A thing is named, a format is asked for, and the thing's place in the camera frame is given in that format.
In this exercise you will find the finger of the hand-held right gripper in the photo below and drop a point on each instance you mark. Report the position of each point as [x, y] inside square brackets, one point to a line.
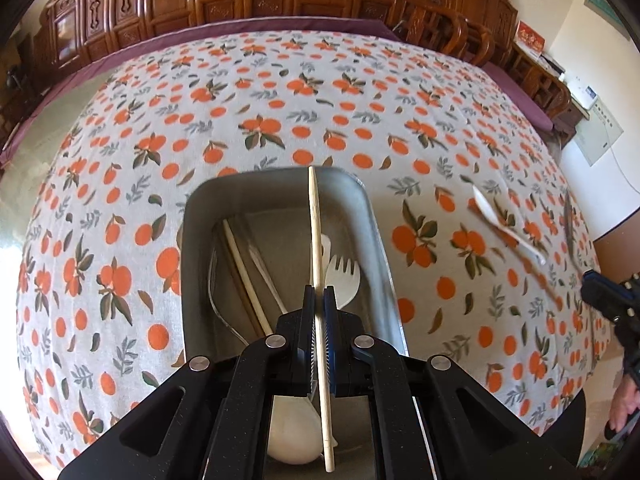
[597, 285]
[630, 340]

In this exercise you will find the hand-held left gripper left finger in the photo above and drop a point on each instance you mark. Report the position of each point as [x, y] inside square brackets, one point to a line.
[308, 332]

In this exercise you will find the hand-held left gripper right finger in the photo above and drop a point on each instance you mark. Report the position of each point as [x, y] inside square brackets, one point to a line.
[332, 332]

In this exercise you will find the white plastic fork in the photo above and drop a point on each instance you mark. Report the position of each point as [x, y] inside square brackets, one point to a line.
[345, 285]

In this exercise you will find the thin pale chopstick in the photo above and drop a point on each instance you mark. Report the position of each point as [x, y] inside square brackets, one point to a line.
[267, 280]

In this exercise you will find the light wooden chopstick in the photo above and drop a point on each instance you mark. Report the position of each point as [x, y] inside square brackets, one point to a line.
[316, 220]
[245, 275]

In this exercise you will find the metal fork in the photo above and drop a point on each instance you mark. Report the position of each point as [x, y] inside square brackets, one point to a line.
[216, 305]

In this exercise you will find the large white plastic spoon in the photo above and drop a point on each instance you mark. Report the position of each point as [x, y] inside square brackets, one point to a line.
[292, 435]

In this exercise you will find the cream plastic spoon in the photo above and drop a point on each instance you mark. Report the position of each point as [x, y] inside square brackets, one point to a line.
[485, 205]

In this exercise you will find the grey metal container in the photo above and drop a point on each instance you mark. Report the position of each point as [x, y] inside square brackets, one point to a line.
[280, 195]

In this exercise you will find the person's right hand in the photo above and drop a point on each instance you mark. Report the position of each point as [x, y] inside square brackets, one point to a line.
[625, 405]

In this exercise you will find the colourful printed packet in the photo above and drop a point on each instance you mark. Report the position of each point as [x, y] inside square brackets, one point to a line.
[597, 455]

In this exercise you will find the white box appliance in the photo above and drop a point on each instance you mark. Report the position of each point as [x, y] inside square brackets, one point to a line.
[584, 92]

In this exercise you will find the purple seat cushion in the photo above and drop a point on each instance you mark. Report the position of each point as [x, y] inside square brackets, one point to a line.
[520, 97]

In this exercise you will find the orange fruit print tablecloth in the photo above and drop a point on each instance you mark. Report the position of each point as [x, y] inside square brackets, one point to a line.
[300, 110]

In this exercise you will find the red calendar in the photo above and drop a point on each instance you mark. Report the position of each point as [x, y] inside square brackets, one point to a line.
[531, 36]

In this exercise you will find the wooden armchair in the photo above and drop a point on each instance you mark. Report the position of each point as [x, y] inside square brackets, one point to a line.
[440, 27]

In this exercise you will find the long carved wooden bench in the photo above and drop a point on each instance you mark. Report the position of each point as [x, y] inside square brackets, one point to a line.
[200, 0]

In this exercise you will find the green framed wall poster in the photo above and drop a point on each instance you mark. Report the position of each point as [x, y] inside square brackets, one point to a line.
[606, 4]

